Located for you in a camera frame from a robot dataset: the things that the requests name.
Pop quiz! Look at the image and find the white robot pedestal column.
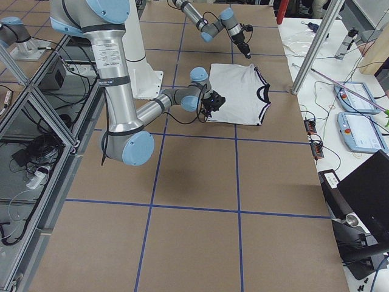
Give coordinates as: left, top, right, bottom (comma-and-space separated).
123, 0, 164, 100

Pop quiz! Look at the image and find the aluminium frame post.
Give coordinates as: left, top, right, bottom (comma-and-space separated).
291, 0, 345, 95

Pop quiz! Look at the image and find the grey control box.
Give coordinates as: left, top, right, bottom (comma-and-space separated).
38, 60, 66, 90

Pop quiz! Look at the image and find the black monitor on stand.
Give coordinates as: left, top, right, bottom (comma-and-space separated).
318, 150, 388, 280

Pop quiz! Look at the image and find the orange black connector module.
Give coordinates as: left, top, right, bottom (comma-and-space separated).
304, 119, 317, 134

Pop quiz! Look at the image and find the silver black handheld device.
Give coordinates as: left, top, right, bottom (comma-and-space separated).
334, 27, 359, 60

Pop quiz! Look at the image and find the silver reacher grabber tool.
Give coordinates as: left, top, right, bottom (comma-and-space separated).
311, 68, 388, 118

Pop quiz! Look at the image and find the upper blue teach pendant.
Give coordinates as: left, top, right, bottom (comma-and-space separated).
334, 82, 380, 114

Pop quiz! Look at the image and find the blue teach pendant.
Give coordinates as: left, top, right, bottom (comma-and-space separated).
334, 82, 380, 114
337, 112, 388, 153

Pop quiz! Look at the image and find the red fire extinguisher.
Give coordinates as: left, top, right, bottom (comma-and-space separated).
276, 0, 289, 25

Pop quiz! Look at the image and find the lower blue teach pendant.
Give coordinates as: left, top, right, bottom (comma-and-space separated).
337, 112, 388, 153

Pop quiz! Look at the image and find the white cartoon print t-shirt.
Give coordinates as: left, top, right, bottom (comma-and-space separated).
208, 63, 271, 126

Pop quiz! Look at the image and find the white power strip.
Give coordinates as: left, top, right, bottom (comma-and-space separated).
26, 170, 48, 189

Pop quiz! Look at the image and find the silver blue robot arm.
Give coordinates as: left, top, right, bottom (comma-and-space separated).
167, 1, 253, 59
50, 1, 225, 166

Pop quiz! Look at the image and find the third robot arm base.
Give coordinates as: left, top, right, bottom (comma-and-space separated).
1, 16, 51, 61

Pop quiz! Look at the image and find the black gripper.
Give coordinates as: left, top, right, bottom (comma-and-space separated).
232, 24, 253, 59
201, 92, 225, 117

